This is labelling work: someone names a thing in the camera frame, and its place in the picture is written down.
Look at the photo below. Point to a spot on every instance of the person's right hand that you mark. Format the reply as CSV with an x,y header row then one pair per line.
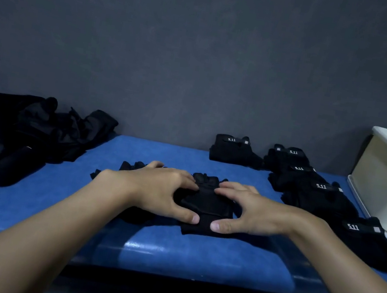
x,y
263,216

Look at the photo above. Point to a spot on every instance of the person's left hand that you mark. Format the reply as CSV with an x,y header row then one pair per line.
x,y
156,190

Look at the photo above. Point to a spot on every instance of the pile of black gloves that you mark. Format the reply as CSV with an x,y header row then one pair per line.
x,y
23,137

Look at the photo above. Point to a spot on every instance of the person's left forearm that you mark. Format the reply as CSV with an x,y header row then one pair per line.
x,y
28,235

